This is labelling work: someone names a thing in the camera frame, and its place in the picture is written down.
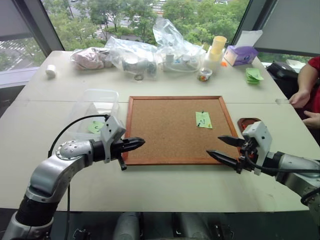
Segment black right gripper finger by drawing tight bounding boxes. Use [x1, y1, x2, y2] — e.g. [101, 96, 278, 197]
[205, 149, 242, 174]
[217, 135, 245, 148]

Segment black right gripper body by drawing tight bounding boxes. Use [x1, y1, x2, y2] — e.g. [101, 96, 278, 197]
[235, 138, 259, 175]

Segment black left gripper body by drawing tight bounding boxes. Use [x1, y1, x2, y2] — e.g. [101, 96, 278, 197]
[110, 139, 131, 172]

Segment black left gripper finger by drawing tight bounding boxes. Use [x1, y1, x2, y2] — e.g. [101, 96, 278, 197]
[124, 136, 146, 147]
[124, 144, 145, 152]

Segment green note with black mark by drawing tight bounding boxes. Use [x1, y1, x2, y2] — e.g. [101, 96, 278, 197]
[87, 120, 106, 134]

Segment green paper note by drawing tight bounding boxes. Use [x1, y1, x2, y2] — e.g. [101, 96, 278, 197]
[195, 111, 214, 130]

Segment wood-framed cork board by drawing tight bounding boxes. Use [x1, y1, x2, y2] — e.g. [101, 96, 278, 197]
[121, 95, 242, 167]

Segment small bowl of pins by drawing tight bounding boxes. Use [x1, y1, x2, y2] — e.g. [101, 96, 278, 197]
[197, 67, 214, 83]

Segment person's left hand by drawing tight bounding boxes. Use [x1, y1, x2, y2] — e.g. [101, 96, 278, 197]
[302, 110, 320, 130]

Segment person's right hand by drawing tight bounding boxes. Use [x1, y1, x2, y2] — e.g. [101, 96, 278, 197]
[288, 89, 311, 109]

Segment reddish brown small tray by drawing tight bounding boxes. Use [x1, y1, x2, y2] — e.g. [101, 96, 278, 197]
[236, 117, 261, 133]

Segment clear plastic container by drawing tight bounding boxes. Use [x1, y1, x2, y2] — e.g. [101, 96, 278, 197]
[65, 88, 121, 141]

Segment stack of green notes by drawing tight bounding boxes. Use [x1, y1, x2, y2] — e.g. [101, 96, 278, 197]
[245, 67, 265, 86]

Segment grey rounded shape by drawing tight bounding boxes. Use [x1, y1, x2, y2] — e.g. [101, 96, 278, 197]
[112, 211, 141, 240]

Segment clear bag with grey parts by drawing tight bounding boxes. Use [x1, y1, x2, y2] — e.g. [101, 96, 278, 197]
[104, 35, 160, 81]

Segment white translucent plastic container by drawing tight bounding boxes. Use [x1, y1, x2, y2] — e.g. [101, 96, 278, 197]
[203, 48, 225, 71]

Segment black bag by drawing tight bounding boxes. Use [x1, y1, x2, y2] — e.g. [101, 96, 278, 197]
[265, 61, 301, 101]

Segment purple tissue box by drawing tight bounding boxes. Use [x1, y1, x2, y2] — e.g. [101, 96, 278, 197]
[222, 29, 264, 67]

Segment plastic bag with pink contents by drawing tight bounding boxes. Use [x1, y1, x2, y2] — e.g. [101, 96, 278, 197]
[70, 46, 116, 71]

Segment cream yellow stacked cups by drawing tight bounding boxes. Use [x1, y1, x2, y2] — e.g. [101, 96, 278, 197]
[208, 35, 228, 62]

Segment small white roll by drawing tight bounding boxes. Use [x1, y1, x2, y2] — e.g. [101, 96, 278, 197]
[45, 64, 57, 79]

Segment large clear plastic bag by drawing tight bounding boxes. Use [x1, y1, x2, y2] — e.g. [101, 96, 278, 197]
[152, 18, 209, 74]

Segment person's red shirt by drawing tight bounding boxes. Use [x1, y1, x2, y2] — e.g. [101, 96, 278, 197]
[303, 55, 320, 114]

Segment grey roller blind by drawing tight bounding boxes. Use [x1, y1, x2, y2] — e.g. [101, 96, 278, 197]
[0, 0, 34, 41]
[254, 0, 320, 58]

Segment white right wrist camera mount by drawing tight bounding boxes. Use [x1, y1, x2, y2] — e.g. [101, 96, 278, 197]
[241, 121, 273, 176]

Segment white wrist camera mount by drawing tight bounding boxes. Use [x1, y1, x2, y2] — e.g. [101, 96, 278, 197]
[99, 115, 127, 164]
[241, 121, 273, 176]

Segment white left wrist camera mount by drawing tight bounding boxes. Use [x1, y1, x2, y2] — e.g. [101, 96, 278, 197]
[99, 115, 127, 164]

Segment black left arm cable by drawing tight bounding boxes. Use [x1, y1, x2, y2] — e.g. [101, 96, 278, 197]
[47, 114, 111, 240]

